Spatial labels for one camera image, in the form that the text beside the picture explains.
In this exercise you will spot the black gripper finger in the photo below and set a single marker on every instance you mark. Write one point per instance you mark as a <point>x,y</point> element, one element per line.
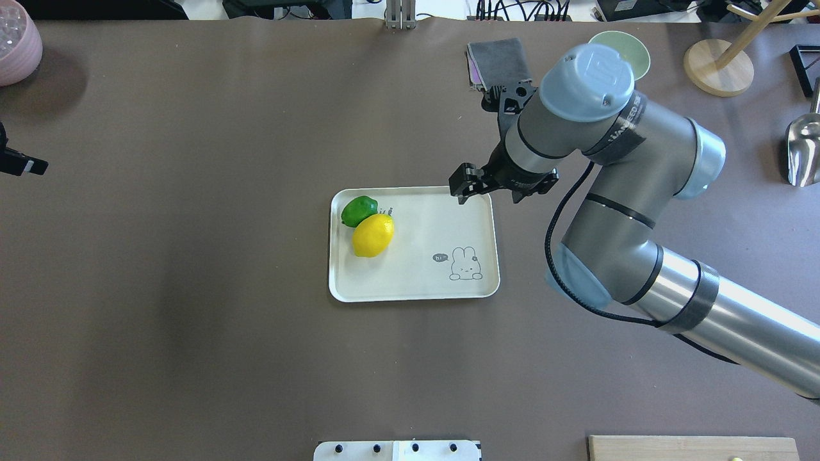
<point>16,163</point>

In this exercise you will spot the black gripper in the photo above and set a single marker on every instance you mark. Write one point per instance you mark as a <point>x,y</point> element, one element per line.
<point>516,177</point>

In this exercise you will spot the yellow lemon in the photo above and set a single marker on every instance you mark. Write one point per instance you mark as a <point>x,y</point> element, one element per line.
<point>373,235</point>

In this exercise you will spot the green lime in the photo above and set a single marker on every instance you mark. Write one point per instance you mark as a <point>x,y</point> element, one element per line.
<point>359,209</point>

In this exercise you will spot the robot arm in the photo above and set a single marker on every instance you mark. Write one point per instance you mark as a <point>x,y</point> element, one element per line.
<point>598,245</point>

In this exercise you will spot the beige rabbit tray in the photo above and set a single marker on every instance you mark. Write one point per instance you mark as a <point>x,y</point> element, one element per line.
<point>441,249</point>

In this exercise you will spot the pink bowl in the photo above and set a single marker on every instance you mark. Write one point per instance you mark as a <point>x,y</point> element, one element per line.
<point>21,44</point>

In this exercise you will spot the grey folded cloth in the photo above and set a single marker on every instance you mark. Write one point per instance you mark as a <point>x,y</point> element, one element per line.
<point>498,62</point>

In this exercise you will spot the pale green bowl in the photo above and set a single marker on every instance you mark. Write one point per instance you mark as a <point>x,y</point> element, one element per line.
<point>631,49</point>

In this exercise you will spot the wooden mug tree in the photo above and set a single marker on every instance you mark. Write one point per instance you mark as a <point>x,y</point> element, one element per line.
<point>722,68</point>

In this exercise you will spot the wooden cutting board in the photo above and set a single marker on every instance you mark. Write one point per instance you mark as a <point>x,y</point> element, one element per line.
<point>645,447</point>

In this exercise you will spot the shiny metal scoop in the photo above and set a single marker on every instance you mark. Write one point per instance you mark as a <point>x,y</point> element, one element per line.
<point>803,145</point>

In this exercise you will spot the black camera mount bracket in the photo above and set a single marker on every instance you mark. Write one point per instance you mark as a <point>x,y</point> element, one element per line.
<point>507,102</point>

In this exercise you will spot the aluminium frame post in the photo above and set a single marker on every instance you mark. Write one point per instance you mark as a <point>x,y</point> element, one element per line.
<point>400,14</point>

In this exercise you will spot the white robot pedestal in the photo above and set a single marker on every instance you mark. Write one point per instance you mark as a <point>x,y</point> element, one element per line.
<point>437,449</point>

